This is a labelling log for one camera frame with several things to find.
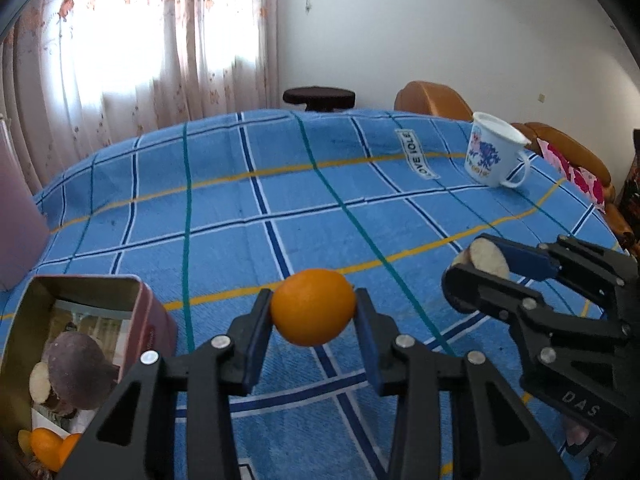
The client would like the cut sweet potato piece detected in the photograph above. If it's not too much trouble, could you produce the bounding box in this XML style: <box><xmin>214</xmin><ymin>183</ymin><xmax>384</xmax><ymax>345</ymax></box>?
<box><xmin>451</xmin><ymin>237</ymin><xmax>510</xmax><ymax>280</ymax></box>

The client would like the orange fruit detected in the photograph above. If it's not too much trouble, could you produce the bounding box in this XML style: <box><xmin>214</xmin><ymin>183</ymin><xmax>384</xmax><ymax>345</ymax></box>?
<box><xmin>270</xmin><ymin>269</ymin><xmax>357</xmax><ymax>347</ymax></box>
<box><xmin>29</xmin><ymin>427</ymin><xmax>63</xmax><ymax>472</ymax></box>
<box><xmin>58</xmin><ymin>434</ymin><xmax>82</xmax><ymax>467</ymax></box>

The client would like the green-brown round fruit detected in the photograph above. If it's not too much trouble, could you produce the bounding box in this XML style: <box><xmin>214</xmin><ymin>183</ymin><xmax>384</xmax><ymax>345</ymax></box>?
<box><xmin>17</xmin><ymin>429</ymin><xmax>32</xmax><ymax>456</ymax></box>

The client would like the brown leather sofa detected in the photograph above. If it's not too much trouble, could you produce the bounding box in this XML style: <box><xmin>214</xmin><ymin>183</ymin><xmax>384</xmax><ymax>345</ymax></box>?
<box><xmin>512</xmin><ymin>122</ymin><xmax>639</xmax><ymax>257</ymax></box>

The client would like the pink metal tin box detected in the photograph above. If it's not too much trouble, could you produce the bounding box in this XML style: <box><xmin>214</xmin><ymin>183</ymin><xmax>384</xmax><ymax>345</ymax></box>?
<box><xmin>1</xmin><ymin>274</ymin><xmax>177</xmax><ymax>479</ymax></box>

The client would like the pink floral cushion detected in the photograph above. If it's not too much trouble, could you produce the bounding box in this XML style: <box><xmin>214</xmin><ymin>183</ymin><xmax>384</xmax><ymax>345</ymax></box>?
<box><xmin>537</xmin><ymin>139</ymin><xmax>605</xmax><ymax>210</ymax></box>

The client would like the purple round turnip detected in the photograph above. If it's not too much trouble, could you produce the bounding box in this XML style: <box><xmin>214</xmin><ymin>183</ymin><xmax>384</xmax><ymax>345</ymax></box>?
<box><xmin>47</xmin><ymin>332</ymin><xmax>119</xmax><ymax>411</ymax></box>

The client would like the printed paper leaflet in box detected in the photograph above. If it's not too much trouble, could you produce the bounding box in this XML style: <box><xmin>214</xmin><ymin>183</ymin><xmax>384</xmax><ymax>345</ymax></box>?
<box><xmin>29</xmin><ymin>299</ymin><xmax>131</xmax><ymax>434</ymax></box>

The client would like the white floral mug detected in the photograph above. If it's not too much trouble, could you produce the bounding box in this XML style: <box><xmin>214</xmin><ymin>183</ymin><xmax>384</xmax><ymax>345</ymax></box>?
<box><xmin>464</xmin><ymin>112</ymin><xmax>530</xmax><ymax>188</ymax></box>

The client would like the blue plaid tablecloth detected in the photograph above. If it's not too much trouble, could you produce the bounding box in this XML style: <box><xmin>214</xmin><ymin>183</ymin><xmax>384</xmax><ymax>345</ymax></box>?
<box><xmin>1</xmin><ymin>110</ymin><xmax>618</xmax><ymax>479</ymax></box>

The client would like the pink plastic pitcher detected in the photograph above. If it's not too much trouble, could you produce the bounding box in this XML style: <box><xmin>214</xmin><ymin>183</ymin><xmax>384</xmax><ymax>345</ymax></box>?
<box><xmin>0</xmin><ymin>118</ymin><xmax>49</xmax><ymax>292</ymax></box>

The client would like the brown leather armchair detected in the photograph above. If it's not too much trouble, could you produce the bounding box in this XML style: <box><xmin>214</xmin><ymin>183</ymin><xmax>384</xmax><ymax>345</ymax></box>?
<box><xmin>394</xmin><ymin>80</ymin><xmax>473</xmax><ymax>122</ymax></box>

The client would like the dark round stool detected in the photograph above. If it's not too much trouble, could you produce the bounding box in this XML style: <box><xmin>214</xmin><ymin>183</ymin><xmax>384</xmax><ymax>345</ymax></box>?
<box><xmin>282</xmin><ymin>86</ymin><xmax>356</xmax><ymax>112</ymax></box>

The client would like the sheer floral curtain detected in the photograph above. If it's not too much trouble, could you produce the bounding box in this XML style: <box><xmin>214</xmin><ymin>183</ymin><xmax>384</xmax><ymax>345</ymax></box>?
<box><xmin>1</xmin><ymin>0</ymin><xmax>279</xmax><ymax>192</ymax></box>

